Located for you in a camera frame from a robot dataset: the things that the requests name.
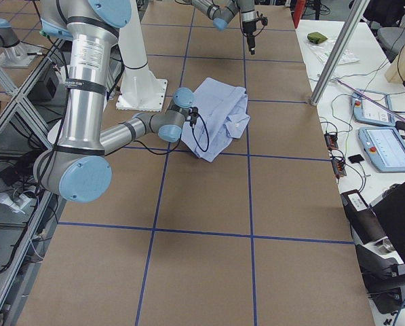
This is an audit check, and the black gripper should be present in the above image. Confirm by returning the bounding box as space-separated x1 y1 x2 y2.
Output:
186 107 199 123
242 16 268 55

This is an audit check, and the light blue striped shirt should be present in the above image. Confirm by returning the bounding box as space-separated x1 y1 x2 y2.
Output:
181 77 250 162

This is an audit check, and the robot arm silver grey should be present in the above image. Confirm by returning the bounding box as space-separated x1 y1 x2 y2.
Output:
34 1 197 203
184 0 268 55

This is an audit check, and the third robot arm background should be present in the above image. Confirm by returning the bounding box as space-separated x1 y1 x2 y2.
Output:
0 18 42 68

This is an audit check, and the green cloth bundle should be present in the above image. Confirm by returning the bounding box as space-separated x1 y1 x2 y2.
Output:
307 32 328 45

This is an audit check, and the red fire extinguisher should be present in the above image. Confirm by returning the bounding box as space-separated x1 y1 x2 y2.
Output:
292 0 307 28

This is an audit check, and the clear plastic bag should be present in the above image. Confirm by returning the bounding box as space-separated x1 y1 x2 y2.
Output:
307 40 361 65

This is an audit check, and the orange circuit board far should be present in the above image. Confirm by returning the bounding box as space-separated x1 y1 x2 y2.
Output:
324 132 339 150

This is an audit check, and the orange circuit board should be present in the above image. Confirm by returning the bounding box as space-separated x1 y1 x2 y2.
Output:
330 156 347 179
324 132 339 150

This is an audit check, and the far teach pendant tablet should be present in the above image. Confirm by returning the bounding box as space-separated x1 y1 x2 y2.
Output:
351 89 396 127

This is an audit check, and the teach pendant tablet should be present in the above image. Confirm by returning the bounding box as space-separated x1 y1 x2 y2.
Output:
351 89 396 127
358 126 405 173

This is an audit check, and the grey office chair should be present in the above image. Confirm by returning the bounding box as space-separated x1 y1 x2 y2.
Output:
363 1 405 62

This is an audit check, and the orange circuit board near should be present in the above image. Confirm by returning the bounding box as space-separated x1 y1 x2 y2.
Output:
330 156 347 179

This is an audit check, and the near teach pendant tablet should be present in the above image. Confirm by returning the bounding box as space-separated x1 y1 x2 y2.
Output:
358 126 405 173

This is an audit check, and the white power strip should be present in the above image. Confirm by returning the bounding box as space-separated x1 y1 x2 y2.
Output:
0 190 38 214

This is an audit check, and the black monitor screen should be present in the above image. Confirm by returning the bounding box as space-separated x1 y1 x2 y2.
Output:
373 182 405 263

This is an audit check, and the black label printer device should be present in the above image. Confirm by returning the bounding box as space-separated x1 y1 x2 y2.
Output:
341 189 405 299

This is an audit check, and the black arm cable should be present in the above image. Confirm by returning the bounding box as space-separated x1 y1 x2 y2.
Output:
134 111 211 156

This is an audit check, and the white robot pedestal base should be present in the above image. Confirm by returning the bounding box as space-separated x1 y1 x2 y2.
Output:
117 1 168 112

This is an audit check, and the aluminium frame post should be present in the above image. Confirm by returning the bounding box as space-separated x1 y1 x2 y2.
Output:
310 0 370 106

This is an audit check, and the black box under frame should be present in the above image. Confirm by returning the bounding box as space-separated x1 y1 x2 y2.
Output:
28 69 59 102

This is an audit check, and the aluminium frame rail structure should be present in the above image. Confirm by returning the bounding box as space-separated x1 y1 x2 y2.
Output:
0 41 69 325

